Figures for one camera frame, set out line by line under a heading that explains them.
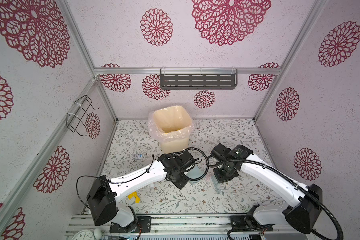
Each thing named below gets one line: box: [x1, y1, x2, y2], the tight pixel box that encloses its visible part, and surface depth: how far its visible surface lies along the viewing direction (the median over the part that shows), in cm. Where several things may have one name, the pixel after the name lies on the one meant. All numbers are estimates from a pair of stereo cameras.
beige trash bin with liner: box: [148, 105, 194, 154], surface depth 87 cm
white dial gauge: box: [71, 229, 94, 240], surface depth 69 cm
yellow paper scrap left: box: [127, 191, 141, 204], surface depth 83 cm
